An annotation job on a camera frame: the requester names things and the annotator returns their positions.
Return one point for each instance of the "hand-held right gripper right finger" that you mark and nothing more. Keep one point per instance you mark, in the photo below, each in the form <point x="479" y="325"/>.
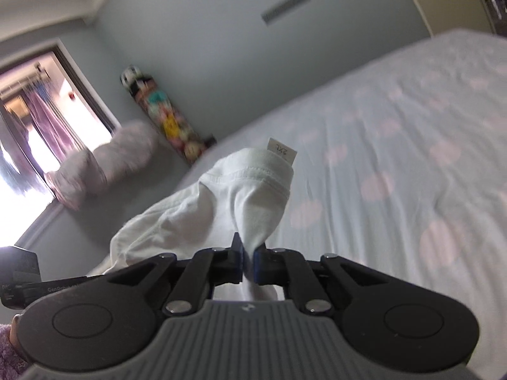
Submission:
<point x="257" y="267"/>

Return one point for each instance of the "person's left forearm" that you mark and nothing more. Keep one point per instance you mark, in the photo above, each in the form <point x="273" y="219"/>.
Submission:
<point x="8" y="358"/>

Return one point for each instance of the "rolled grey pink quilt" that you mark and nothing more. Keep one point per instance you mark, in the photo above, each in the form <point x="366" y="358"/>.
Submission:
<point x="111" y="162"/>

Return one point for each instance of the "window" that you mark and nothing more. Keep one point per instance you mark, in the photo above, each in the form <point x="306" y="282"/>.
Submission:
<point x="47" y="134"/>

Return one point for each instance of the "bed with pink-dotted sheet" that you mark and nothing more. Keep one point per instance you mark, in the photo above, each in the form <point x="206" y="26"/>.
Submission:
<point x="396" y="146"/>

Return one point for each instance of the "clear tube of plush toys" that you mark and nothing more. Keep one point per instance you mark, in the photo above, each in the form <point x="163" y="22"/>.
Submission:
<point x="174" y="122"/>

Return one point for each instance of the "purple curtain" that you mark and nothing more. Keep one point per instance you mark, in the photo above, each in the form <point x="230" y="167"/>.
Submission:
<point x="51" y="122"/>

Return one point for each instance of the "panda plush toy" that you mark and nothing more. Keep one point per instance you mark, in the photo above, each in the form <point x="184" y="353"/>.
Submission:
<point x="134" y="79"/>

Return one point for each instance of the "dark wall outlet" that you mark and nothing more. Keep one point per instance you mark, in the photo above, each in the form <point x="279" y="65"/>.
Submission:
<point x="210" y="141"/>

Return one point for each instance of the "person's left hand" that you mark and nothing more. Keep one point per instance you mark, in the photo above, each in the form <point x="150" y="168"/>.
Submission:
<point x="14" y="326"/>

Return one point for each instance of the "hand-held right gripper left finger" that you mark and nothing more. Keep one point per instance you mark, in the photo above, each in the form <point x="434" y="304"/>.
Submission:
<point x="239" y="259"/>

